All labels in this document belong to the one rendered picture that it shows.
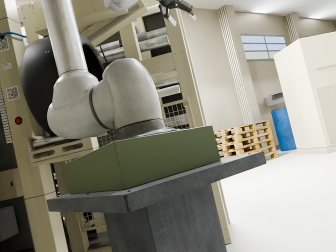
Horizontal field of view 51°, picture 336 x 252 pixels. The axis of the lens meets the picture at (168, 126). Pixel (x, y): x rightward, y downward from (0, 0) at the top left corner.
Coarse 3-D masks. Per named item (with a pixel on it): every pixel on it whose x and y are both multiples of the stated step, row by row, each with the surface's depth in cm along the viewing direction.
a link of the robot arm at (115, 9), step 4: (108, 0) 176; (112, 0) 174; (116, 0) 171; (120, 0) 170; (124, 0) 171; (128, 0) 172; (132, 0) 174; (136, 0) 176; (108, 4) 178; (112, 4) 175; (116, 4) 174; (120, 4) 173; (124, 4) 174; (128, 4) 175; (132, 4) 178; (112, 8) 177; (116, 8) 176; (120, 8) 177; (124, 8) 178
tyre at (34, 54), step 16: (32, 48) 183; (48, 48) 179; (32, 64) 177; (48, 64) 175; (96, 64) 225; (32, 80) 175; (48, 80) 174; (32, 96) 176; (48, 96) 175; (32, 112) 182; (48, 128) 186
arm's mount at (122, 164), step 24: (120, 144) 87; (144, 144) 91; (168, 144) 96; (192, 144) 102; (216, 144) 108; (72, 168) 108; (96, 168) 95; (120, 168) 86; (144, 168) 90; (168, 168) 95; (192, 168) 100; (72, 192) 110
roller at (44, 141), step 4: (52, 136) 189; (56, 136) 188; (36, 140) 190; (40, 140) 189; (44, 140) 189; (48, 140) 188; (52, 140) 188; (56, 140) 188; (60, 140) 188; (64, 140) 188; (32, 144) 190; (36, 144) 189; (40, 144) 189; (44, 144) 189; (48, 144) 189
